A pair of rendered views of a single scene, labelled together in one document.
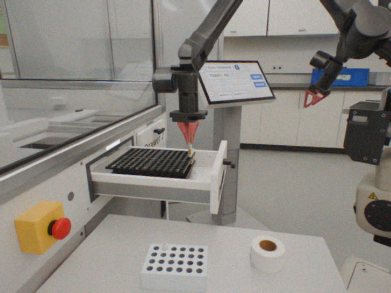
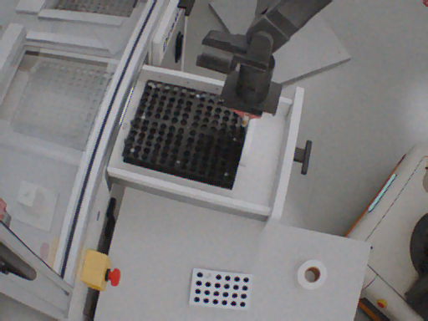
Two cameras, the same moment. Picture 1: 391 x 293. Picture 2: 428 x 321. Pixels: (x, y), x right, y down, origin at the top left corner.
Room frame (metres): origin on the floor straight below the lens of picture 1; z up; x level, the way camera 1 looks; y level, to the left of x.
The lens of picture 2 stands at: (0.25, 0.13, 1.92)
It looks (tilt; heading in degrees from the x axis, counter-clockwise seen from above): 68 degrees down; 352
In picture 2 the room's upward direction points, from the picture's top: 11 degrees clockwise
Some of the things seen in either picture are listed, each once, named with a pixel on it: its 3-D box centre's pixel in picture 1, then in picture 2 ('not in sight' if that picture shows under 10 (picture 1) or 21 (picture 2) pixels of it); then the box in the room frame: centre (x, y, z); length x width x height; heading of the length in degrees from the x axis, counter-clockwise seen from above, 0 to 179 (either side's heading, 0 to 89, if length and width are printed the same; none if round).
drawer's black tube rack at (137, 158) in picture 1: (155, 168); (187, 135); (0.73, 0.13, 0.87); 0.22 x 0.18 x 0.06; 80
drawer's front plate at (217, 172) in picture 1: (219, 171); (285, 158); (0.69, -0.07, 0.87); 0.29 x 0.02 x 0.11; 170
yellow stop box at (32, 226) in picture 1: (43, 226); (97, 271); (0.43, 0.29, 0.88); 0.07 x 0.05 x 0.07; 170
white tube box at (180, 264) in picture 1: (176, 265); (221, 291); (0.43, 0.04, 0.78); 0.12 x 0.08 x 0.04; 86
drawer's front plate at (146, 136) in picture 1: (152, 138); (174, 9); (1.06, 0.19, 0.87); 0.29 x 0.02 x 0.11; 170
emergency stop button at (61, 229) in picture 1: (59, 228); (112, 276); (0.42, 0.26, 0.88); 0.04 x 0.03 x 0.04; 170
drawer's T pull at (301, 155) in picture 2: (229, 161); (301, 155); (0.69, -0.09, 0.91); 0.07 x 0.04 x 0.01; 170
